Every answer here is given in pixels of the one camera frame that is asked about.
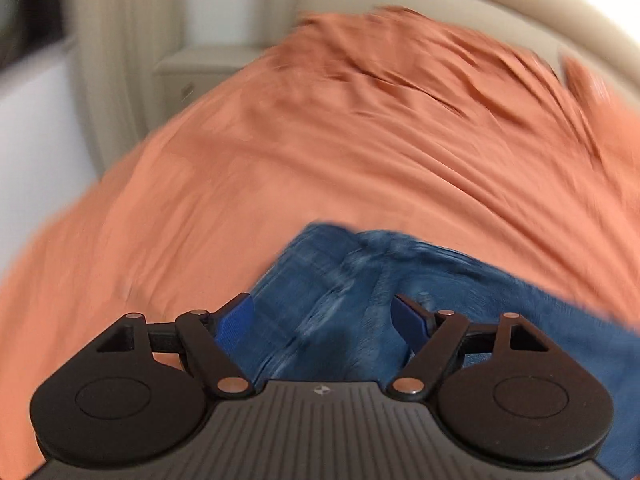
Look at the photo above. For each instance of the blue denim pants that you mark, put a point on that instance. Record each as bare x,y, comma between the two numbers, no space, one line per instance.
325,285

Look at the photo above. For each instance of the dark window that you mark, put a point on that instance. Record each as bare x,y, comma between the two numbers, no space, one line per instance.
25,5

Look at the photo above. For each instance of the orange pillow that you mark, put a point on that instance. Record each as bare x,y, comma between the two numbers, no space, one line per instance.
600,90

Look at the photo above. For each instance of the beige nightstand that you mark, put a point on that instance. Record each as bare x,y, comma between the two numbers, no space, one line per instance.
200,67

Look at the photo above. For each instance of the beige upholstered bed headboard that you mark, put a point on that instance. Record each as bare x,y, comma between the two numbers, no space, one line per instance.
550,5

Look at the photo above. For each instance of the beige pleated curtain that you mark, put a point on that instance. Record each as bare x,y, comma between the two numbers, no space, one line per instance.
125,50

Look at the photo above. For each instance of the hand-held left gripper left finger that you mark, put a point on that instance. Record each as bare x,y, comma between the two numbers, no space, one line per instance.
234,321

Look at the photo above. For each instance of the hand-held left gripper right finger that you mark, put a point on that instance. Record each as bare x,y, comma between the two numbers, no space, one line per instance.
407,321

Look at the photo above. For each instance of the orange duvet cover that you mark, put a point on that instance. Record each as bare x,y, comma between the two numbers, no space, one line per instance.
300,160

